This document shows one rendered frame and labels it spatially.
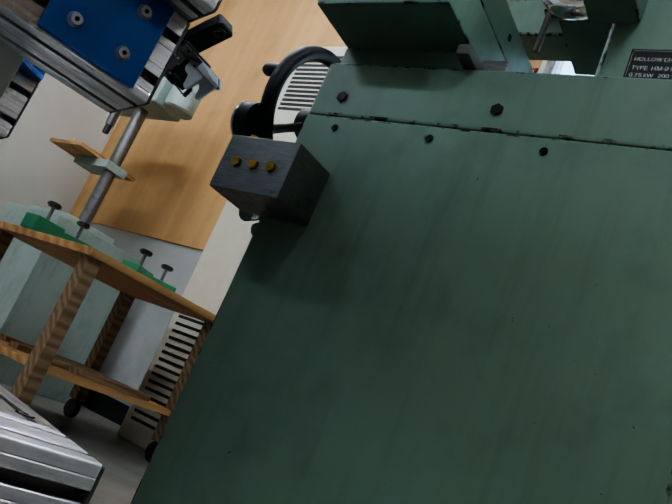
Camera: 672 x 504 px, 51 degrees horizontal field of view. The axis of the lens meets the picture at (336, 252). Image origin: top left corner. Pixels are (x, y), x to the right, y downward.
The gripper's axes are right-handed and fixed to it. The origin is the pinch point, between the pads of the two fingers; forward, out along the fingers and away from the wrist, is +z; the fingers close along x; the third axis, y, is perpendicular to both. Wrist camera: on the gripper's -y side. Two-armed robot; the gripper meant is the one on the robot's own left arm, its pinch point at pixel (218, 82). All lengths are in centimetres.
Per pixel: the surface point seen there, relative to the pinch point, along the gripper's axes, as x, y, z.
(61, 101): -119, 76, -245
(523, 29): -8, -42, 35
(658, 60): 0, -45, 61
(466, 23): 13, -30, 45
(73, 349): -125, 129, -106
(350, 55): 8.5, -18.0, 29.4
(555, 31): -8, -45, 40
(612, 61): -1, -42, 56
